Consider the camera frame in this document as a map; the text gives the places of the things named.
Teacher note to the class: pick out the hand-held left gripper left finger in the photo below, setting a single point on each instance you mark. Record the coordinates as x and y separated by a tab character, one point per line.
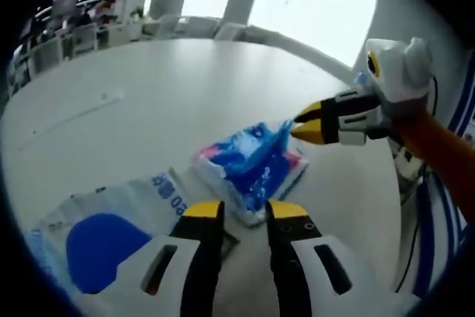
200	250

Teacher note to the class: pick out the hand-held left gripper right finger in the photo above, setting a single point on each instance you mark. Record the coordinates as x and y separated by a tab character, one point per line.
289	257

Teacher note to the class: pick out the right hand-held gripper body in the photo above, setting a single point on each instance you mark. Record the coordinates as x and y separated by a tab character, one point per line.
401	72

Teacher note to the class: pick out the blue tissue packet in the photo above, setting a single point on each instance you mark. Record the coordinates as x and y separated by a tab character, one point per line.
256	168

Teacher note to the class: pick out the clear bag with blue pad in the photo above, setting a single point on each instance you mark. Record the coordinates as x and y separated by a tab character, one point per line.
100	242

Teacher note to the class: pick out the white power strip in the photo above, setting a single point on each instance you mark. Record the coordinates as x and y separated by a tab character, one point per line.
406	163

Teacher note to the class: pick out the green potted plant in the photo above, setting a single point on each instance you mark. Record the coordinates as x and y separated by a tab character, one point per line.
137	13

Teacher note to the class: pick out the white mesh chair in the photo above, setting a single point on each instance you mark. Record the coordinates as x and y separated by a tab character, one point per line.
84	40

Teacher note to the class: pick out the hanging display screen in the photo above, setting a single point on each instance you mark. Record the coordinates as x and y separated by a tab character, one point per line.
65	3

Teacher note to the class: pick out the blue white wall poster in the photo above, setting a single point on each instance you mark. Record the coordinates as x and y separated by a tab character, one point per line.
464	120

